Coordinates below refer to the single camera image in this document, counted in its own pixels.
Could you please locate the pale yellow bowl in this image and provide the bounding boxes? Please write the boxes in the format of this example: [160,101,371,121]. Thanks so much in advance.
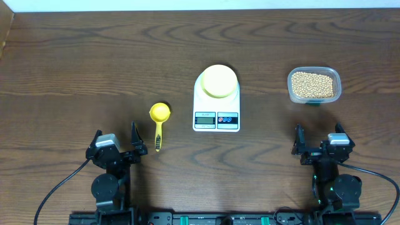
[200,64,238,98]

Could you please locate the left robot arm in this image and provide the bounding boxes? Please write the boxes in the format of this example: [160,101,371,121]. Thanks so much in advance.
[86,122,148,214]

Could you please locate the white digital kitchen scale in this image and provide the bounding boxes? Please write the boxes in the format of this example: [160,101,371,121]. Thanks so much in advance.
[192,72,241,133]

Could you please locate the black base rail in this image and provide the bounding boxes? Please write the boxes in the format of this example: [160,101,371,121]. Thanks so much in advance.
[68,210,381,225]

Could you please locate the clear plastic soybean container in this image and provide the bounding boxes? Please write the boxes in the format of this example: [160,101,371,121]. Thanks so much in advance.
[287,66,342,104]

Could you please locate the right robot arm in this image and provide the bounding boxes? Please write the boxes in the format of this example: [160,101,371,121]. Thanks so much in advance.
[291,124,362,218]

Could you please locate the yellow measuring scoop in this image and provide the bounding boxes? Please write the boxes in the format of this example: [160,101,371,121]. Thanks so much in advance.
[149,102,171,152]

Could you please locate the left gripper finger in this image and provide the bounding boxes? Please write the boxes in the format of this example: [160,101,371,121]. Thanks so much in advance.
[90,129,103,147]
[131,121,148,156]

